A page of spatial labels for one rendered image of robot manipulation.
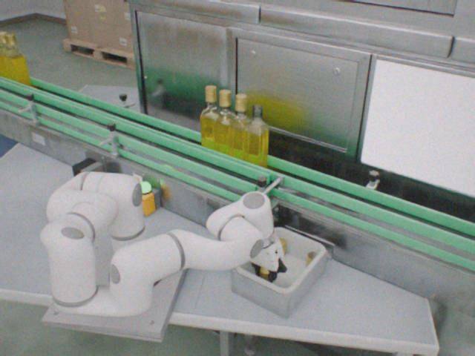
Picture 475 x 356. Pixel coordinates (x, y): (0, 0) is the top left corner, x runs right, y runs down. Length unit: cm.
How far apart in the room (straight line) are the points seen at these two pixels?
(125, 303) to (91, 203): 25
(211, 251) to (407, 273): 60
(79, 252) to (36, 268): 60
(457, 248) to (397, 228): 15
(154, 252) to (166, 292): 38
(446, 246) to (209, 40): 97
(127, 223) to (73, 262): 31
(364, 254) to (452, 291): 24
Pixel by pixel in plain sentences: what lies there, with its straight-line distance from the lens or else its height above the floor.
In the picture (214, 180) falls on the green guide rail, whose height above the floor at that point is 93.
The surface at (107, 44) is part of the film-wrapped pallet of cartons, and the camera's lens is 563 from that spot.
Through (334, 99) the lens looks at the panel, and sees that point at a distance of 144.
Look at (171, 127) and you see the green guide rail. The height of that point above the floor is 95.
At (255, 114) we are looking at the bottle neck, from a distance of 142.
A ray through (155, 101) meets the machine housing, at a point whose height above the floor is 96.
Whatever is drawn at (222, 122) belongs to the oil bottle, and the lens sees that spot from 149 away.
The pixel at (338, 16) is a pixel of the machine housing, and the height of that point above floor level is 139.
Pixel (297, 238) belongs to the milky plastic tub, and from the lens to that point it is 139.
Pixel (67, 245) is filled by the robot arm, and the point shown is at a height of 115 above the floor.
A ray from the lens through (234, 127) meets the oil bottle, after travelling 146.
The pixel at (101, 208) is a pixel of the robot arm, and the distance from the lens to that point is 109.
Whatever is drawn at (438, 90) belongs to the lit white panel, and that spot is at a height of 126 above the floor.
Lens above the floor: 171
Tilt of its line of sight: 32 degrees down
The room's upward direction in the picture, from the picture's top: straight up
